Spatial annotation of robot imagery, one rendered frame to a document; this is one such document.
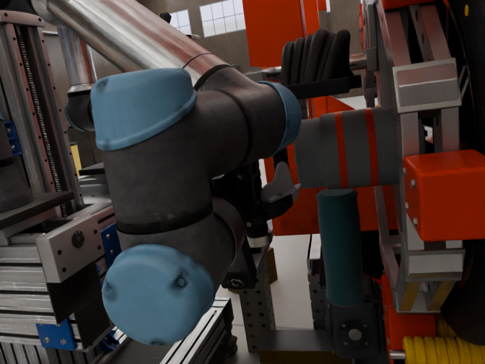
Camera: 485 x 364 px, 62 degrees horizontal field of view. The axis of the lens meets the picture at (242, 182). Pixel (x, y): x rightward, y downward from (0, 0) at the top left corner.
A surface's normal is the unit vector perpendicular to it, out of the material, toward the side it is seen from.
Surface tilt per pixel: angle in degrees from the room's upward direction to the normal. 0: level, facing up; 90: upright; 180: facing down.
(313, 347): 0
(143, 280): 91
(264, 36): 90
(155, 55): 72
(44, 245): 90
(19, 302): 90
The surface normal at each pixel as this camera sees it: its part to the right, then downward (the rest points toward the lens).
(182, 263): 0.56, -0.74
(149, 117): 0.29, 0.13
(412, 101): -0.22, 0.25
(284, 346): -0.15, -0.96
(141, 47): -0.40, -0.04
